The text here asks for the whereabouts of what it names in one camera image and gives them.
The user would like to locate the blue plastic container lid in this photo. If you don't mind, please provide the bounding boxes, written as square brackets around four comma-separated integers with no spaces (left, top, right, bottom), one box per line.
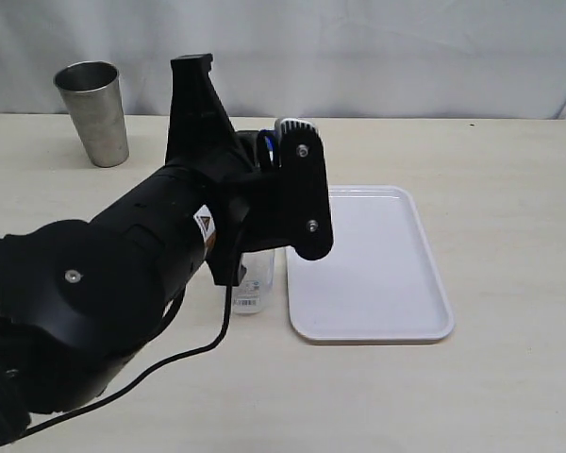
[256,129,280,173]

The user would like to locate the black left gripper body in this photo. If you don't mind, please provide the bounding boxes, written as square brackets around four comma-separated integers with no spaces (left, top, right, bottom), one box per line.
[165,54,283,286]

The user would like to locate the stainless steel tumbler cup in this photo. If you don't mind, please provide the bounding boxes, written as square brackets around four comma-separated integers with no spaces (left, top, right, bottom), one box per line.
[54,60,129,168]

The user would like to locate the white rectangular plastic tray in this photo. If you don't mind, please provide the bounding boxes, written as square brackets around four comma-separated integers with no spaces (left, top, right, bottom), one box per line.
[286,185,455,344]

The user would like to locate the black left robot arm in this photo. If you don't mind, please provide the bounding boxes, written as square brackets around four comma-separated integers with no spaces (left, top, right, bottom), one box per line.
[0,54,289,446]

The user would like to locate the clear plastic tall container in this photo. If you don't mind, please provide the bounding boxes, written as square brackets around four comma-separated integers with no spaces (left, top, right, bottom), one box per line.
[232,249,275,315]

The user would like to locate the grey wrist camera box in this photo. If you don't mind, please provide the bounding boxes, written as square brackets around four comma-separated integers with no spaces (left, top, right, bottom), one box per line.
[275,117,333,260]

